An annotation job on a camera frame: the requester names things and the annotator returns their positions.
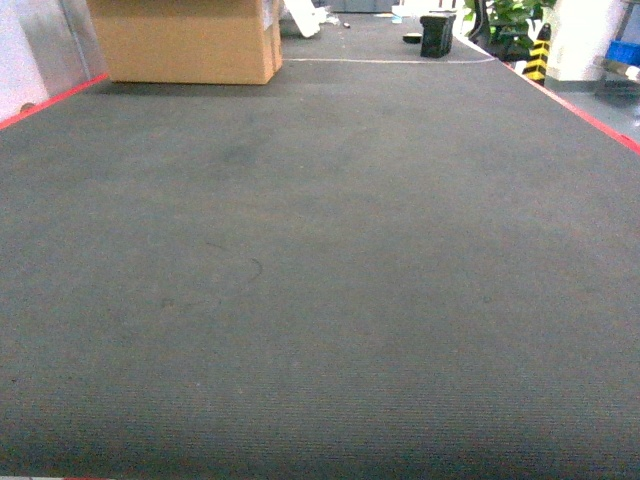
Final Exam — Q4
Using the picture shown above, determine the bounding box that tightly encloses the large cardboard box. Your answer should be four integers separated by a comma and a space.
87, 0, 282, 85

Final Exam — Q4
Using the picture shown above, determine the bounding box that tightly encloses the small black flat object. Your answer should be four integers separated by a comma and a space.
402, 32, 422, 44

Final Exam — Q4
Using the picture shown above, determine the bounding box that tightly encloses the black box device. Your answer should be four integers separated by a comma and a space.
420, 12, 456, 58

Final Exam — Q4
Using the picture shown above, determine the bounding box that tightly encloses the yellow black striped bollard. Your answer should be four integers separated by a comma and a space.
522, 23, 552, 86

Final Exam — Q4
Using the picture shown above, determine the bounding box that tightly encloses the green potted plant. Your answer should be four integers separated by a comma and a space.
464, 1, 556, 62

